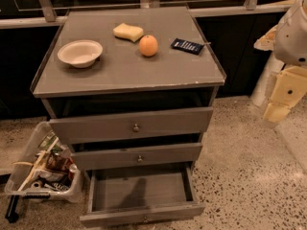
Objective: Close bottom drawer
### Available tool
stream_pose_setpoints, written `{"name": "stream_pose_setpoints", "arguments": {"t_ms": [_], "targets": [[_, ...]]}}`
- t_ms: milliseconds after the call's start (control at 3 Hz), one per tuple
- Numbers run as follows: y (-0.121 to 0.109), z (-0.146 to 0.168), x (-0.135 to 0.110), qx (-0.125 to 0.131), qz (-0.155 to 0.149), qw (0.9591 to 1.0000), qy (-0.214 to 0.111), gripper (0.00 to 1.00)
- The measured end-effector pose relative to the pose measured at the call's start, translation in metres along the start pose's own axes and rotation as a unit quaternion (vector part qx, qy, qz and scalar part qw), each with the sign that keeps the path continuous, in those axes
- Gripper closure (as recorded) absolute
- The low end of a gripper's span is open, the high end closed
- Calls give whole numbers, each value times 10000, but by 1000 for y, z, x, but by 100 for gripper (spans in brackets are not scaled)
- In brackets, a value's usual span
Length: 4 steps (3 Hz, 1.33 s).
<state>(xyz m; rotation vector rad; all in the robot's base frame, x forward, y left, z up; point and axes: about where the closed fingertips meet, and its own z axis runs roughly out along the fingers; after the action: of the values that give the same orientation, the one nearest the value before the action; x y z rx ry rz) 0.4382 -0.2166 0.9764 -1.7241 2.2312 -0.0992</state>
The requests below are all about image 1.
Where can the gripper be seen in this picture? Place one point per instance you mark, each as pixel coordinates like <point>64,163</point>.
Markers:
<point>294,38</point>

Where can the grey bottom drawer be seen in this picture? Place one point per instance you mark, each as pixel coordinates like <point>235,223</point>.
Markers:
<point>141,195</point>

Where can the grey drawer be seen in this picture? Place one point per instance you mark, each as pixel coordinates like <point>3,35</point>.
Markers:
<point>122,158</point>
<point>99,128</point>
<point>141,195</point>

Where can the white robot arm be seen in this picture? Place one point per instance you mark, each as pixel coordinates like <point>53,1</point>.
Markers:
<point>288,41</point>

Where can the grey middle drawer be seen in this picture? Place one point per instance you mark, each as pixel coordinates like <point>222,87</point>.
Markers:
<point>122,158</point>

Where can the grey top drawer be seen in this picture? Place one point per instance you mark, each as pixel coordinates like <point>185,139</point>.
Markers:
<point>99,128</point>

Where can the grey drawer cabinet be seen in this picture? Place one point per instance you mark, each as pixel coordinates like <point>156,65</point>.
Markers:
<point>122,80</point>

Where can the orange fruit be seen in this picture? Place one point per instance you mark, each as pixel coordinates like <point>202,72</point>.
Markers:
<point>148,45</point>

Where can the yellow sponge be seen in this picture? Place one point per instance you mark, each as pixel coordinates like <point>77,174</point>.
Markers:
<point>129,32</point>

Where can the white paper bowl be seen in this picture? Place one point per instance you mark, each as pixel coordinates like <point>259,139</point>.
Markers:
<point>80,53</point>

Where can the brown snack bag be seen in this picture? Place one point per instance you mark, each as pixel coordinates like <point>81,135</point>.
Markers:
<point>57,163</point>

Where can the clear plastic storage bin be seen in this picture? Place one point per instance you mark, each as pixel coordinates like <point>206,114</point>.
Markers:
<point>30,179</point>

